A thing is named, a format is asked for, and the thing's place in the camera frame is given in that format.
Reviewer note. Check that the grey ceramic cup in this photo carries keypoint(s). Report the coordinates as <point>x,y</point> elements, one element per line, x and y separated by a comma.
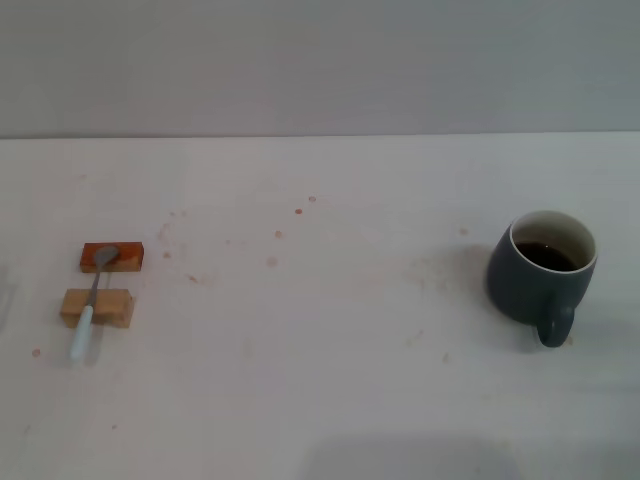
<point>520,295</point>

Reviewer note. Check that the dark orange wooden block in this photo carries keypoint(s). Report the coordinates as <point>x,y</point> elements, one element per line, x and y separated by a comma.
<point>131,256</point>

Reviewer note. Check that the light wooden block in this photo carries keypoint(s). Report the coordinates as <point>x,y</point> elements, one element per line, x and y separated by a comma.
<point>115,306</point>

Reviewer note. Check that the dark coffee liquid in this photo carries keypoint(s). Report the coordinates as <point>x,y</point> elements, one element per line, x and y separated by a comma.
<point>545,256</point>

